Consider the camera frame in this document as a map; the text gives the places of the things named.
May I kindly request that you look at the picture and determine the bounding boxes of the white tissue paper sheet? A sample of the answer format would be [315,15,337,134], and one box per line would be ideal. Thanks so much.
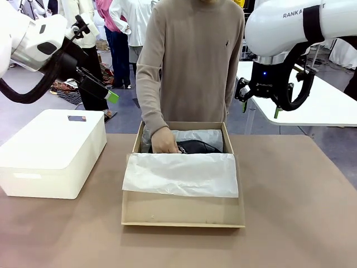
[122,128,240,198]

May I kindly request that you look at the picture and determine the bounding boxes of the person white jacket black trousers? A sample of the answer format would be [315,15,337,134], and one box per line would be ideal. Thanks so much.
[60,0,110,112]

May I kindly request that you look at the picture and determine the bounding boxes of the brown cardboard shoe box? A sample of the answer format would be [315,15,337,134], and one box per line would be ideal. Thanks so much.
[121,121,246,228]

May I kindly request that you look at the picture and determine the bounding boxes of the large white table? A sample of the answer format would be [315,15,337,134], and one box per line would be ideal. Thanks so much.
[236,60,357,127]

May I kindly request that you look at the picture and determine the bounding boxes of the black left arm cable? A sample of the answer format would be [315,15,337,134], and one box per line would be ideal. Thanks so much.
[0,26,90,104]

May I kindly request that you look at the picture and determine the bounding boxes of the white plastic crate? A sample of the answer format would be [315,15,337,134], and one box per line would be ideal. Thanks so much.
[242,41,252,61]

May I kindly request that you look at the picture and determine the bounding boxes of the person in beige sweater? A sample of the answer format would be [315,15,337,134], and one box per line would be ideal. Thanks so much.
[136,0,246,137]

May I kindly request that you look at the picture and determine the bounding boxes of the pile of patterned fabric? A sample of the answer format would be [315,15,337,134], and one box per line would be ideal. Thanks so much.
[50,63,115,106]

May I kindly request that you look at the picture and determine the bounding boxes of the black leather shoe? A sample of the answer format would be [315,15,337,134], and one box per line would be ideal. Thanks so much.
[177,140,224,154]

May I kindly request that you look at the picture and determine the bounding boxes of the person's right forearm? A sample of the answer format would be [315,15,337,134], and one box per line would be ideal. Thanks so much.
[138,92,170,138]

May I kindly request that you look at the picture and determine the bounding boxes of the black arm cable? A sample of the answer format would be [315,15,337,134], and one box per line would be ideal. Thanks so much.
[278,36,316,112]
[0,26,90,104]

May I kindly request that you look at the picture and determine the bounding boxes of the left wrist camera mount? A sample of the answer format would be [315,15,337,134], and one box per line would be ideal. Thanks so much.
[65,14,91,40]

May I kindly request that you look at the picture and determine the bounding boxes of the white plastic storage box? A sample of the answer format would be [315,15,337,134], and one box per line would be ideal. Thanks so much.
[0,108,108,200]

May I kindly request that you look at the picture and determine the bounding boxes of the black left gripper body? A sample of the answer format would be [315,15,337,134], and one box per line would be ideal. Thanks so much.
[54,39,89,82]

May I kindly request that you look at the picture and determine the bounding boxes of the person's right hand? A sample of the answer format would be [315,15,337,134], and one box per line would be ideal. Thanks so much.
[150,127,182,154]

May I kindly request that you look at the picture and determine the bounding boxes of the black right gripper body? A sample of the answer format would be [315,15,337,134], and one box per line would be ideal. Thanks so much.
[247,60,291,100]

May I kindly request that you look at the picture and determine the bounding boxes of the figure in white shirt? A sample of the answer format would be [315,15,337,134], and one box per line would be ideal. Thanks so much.
[108,0,154,78]

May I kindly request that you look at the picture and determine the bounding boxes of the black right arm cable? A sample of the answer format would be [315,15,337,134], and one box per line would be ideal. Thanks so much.
[278,36,316,112]

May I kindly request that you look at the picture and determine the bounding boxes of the person in pink top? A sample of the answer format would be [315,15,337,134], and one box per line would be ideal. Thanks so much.
[96,0,132,90]

